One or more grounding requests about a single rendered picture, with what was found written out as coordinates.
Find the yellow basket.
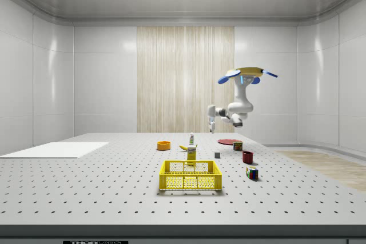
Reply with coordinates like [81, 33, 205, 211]
[158, 159, 224, 192]

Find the white board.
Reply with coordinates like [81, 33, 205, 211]
[0, 142, 110, 159]

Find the red mug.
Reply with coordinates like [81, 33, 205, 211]
[242, 150, 255, 165]

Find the puzzle cube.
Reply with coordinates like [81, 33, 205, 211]
[245, 166, 259, 181]

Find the yellow carton box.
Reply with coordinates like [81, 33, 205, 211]
[187, 146, 197, 167]

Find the red plate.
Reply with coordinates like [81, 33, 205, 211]
[217, 138, 243, 146]

